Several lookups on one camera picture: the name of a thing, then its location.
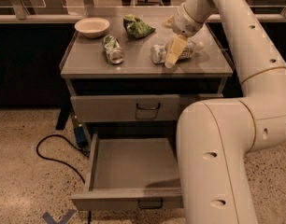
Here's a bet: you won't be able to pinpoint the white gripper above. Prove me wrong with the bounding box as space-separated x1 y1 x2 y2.
162 3 208 68

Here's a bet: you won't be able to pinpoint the clear plastic water bottle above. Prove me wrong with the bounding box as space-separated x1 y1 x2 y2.
150 40 204 64

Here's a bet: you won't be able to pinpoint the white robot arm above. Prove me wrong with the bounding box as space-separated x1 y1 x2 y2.
171 0 286 224

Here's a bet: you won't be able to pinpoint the grey metal drawer cabinet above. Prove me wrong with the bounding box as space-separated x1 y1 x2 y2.
61 7 233 140

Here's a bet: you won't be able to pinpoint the closed grey top drawer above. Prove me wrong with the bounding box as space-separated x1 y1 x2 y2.
71 94 180 122

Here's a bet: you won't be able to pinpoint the open grey middle drawer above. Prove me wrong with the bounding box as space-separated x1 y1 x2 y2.
71 133 182 211

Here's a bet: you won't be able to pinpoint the crumpled green chip bag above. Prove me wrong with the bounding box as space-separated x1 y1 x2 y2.
123 14 156 39

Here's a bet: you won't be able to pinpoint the crushed green soda can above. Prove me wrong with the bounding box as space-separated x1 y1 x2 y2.
102 35 124 64

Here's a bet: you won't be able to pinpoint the white ceramic bowl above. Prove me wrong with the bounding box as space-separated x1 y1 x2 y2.
75 18 110 38

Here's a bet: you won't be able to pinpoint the blue power adapter box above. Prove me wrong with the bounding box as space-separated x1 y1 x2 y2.
73 126 88 148

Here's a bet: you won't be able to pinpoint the black floor cable left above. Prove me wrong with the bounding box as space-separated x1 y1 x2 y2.
36 133 92 185

